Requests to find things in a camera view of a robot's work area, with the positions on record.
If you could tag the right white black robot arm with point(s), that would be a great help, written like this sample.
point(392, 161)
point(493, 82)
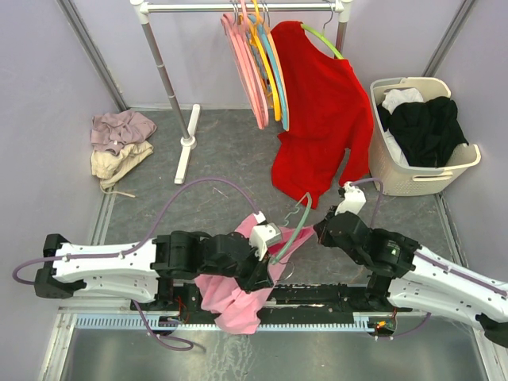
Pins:
point(408, 275)

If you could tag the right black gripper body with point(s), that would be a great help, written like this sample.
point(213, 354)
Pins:
point(357, 257)

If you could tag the black garment in basket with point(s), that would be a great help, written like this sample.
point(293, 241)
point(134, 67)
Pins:
point(427, 132)

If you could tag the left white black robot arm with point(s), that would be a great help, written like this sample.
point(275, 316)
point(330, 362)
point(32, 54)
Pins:
point(144, 271)

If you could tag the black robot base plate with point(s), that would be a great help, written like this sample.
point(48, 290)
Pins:
point(293, 303)

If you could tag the teal wavy hanger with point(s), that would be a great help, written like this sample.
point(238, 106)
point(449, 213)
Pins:
point(280, 255)

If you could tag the beige crumpled garment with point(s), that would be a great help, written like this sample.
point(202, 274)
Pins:
point(110, 168)

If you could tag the light blue hanger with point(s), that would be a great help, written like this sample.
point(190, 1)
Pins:
point(278, 75)

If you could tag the red t shirt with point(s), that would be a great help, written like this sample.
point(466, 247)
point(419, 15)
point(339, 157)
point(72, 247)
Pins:
point(330, 119)

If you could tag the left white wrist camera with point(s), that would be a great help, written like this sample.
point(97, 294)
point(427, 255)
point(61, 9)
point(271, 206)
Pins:
point(262, 237)

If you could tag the light blue cable duct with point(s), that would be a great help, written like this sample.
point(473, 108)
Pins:
point(359, 324)

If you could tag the lime green hanger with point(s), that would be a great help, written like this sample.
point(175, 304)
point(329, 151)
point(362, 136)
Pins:
point(322, 38)

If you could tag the cream laundry basket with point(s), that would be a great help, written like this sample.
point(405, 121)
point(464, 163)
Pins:
point(403, 180)

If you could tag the mauve crumpled garment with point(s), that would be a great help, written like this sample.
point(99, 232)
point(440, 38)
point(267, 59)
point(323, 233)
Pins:
point(112, 132)

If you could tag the pink t shirt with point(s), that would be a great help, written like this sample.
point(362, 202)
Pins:
point(237, 309)

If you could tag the yellow hanger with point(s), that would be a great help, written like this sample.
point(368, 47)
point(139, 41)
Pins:
point(258, 38)

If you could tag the white metal clothes rack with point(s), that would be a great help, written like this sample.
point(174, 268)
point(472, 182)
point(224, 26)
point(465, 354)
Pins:
point(143, 9)

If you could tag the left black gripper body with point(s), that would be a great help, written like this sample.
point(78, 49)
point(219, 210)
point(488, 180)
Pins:
point(246, 273)

